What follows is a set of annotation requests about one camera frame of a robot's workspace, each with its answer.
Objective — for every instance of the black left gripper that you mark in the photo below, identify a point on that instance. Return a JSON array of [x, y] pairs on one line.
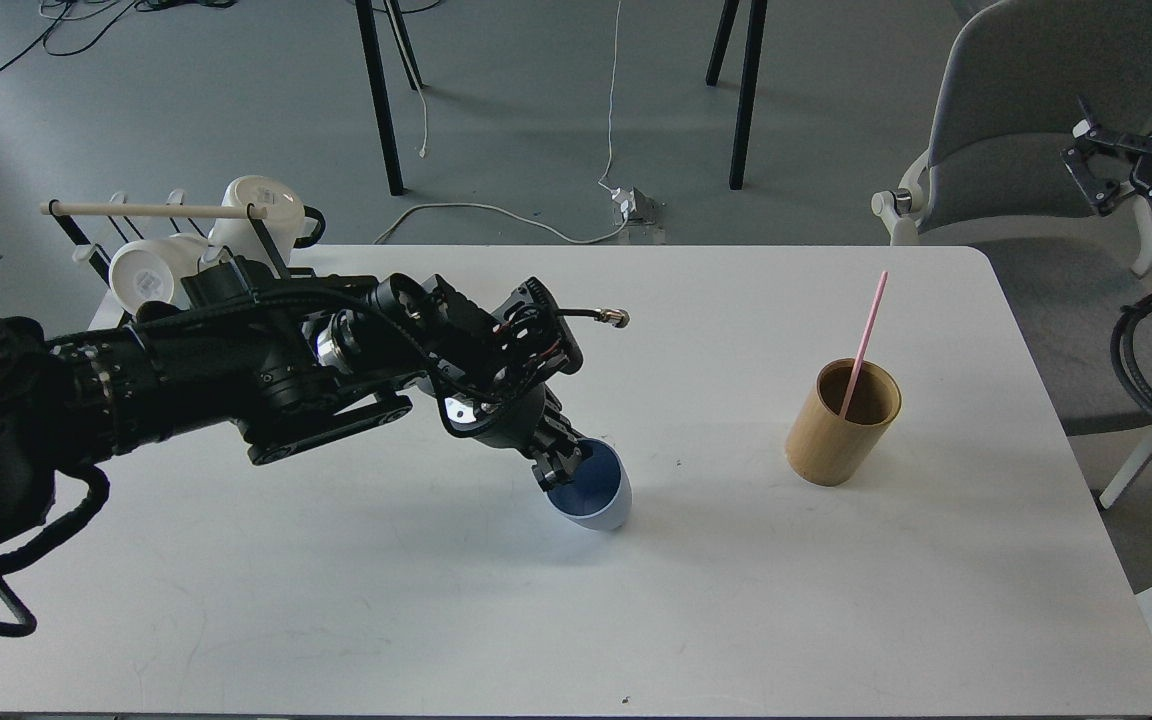
[[488, 370]]

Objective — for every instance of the blue cup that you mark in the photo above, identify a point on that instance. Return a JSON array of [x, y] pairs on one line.
[[599, 494]]

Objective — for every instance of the pink chopstick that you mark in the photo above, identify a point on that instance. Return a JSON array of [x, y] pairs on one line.
[[860, 355]]

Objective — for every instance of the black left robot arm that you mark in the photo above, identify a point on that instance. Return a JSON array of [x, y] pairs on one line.
[[295, 364]]

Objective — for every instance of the grey office chair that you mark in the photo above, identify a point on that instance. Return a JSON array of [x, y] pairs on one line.
[[1003, 124]]

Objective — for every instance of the floor power socket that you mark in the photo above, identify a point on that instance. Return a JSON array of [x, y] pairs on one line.
[[638, 217]]

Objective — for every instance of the bamboo cylinder holder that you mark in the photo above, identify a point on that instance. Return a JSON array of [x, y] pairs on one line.
[[834, 433]]

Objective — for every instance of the black table leg right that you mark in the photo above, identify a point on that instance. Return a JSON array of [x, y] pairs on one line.
[[750, 69]]

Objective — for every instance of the black table leg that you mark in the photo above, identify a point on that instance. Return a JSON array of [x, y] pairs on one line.
[[377, 82], [750, 69]]

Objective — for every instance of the white mug upper right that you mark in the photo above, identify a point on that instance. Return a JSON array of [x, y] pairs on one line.
[[275, 221]]

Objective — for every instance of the white mug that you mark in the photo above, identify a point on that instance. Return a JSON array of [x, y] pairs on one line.
[[275, 221], [153, 270]]

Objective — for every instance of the white mug lower left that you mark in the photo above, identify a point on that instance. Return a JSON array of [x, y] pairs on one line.
[[153, 270]]

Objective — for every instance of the black table leg left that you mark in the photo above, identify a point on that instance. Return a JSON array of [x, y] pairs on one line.
[[377, 82]]

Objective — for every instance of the black wire mug rack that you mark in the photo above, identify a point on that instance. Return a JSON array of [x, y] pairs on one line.
[[137, 222]]

